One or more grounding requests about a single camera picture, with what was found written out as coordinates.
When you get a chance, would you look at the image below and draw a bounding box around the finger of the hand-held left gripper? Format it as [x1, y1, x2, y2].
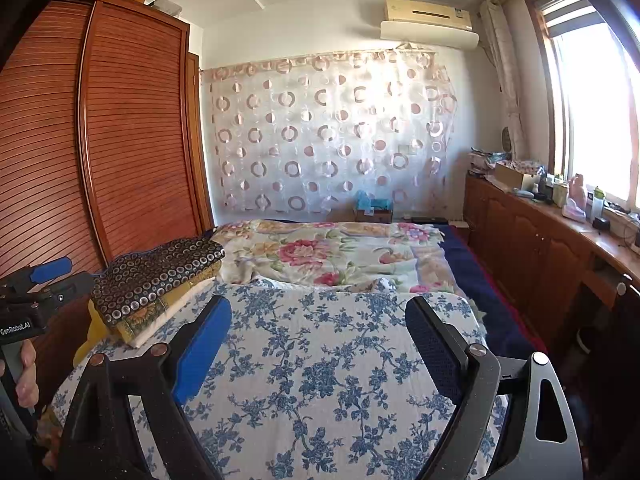
[0, 256, 75, 292]

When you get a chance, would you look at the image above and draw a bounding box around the open cardboard box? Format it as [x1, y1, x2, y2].
[494, 160, 544, 191]

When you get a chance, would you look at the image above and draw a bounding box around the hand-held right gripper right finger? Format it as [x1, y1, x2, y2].
[405, 296, 584, 480]

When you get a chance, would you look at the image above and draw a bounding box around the blue floral quilt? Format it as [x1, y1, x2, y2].
[47, 275, 512, 480]

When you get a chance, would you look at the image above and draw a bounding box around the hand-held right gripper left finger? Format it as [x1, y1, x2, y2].
[55, 295, 233, 480]

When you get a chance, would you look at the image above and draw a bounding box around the person's left hand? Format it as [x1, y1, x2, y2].
[0, 339, 42, 409]

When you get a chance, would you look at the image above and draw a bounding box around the wooden-framed window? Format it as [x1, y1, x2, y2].
[530, 0, 640, 212]

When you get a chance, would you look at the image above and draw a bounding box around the beige air conditioner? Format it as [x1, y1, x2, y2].
[384, 0, 474, 34]

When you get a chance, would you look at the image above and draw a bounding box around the pink floral blanket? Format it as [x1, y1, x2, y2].
[210, 219, 469, 297]

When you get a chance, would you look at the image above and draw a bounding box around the yellow pillow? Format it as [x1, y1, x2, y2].
[74, 302, 121, 367]

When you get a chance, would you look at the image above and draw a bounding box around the white window curtain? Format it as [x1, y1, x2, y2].
[480, 0, 529, 162]

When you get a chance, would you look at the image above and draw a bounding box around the wall air conditioner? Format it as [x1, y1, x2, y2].
[380, 20, 480, 51]

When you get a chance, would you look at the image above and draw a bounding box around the circle-patterned sheer curtain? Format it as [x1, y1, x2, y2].
[200, 50, 459, 219]

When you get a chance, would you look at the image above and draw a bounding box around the long wooden cabinet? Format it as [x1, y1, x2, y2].
[464, 170, 640, 362]

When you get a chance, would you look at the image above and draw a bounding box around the navy circle-print garment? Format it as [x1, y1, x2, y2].
[91, 237, 226, 332]

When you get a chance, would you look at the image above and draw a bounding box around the mustard gold-trimmed cloth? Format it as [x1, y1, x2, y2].
[87, 265, 222, 342]

